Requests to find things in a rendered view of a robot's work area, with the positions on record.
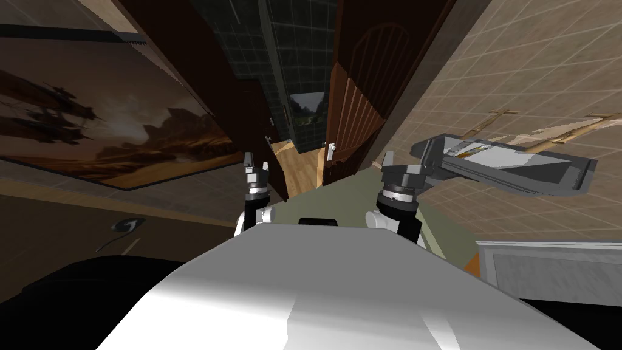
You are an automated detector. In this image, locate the large brown landscape painting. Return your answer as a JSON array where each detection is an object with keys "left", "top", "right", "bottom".
[{"left": 0, "top": 36, "right": 245, "bottom": 191}]

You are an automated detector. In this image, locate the brown wooden door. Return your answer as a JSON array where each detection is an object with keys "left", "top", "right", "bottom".
[{"left": 323, "top": 0, "right": 459, "bottom": 187}]

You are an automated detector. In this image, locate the grey wall sink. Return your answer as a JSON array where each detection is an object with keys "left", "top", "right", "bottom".
[{"left": 410, "top": 133, "right": 599, "bottom": 198}]

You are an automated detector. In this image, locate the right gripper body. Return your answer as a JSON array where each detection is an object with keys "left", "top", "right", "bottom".
[{"left": 381, "top": 164, "right": 429, "bottom": 194}]

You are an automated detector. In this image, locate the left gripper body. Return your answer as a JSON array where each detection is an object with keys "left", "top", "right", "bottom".
[{"left": 243, "top": 165, "right": 270, "bottom": 190}]

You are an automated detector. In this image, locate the white panelled cabinet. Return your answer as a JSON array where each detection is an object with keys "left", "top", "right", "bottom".
[{"left": 475, "top": 240, "right": 622, "bottom": 308}]

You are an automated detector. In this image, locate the small landscape picture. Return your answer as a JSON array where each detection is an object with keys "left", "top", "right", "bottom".
[{"left": 289, "top": 92, "right": 326, "bottom": 127}]

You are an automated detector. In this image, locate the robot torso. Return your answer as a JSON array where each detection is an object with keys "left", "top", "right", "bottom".
[{"left": 96, "top": 218, "right": 600, "bottom": 350}]

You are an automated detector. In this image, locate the golden tap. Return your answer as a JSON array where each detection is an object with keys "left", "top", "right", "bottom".
[
  {"left": 460, "top": 109, "right": 521, "bottom": 140},
  {"left": 524, "top": 112, "right": 622, "bottom": 154}
]

